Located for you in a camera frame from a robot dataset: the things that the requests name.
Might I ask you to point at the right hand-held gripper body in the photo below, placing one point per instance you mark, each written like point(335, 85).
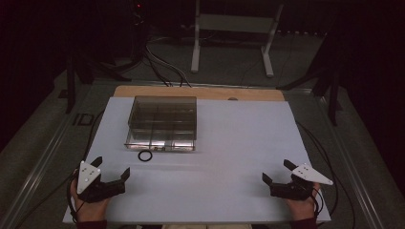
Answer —
point(294, 189)

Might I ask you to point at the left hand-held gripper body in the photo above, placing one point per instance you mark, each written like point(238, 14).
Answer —
point(95, 190)

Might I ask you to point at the clear plastic compartment box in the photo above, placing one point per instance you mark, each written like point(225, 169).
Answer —
point(162, 124)

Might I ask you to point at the person's right hand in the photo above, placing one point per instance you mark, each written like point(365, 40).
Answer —
point(302, 205)

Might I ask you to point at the person's left hand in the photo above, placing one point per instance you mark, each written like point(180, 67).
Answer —
point(90, 208)

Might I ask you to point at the white table mat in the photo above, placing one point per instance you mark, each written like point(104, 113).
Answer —
point(229, 159)

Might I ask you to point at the black tripod stand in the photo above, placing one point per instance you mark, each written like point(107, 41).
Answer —
point(332, 95)

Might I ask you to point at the white metal stand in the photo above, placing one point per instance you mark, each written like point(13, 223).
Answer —
point(203, 22)

